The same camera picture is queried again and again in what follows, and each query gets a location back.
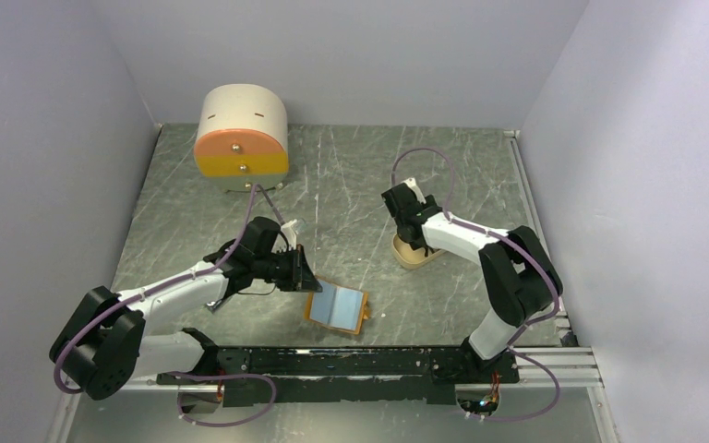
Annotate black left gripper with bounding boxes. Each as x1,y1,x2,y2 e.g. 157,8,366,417
253,244,322,292

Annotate orange blue card holder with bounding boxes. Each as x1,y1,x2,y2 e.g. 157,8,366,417
304,277,371,335

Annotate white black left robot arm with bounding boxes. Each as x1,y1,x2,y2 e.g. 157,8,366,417
49,217,323,401

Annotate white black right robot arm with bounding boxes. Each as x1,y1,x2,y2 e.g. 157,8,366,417
381,179,563,382

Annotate beige oval tray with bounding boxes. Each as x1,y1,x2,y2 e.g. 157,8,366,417
391,234,445,270

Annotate beige orange drawer cabinet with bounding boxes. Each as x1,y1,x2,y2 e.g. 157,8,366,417
193,84,290,192

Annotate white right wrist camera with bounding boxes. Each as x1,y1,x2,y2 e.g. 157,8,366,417
401,177,427,204

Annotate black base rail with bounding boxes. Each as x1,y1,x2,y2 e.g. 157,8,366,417
157,339,519,407

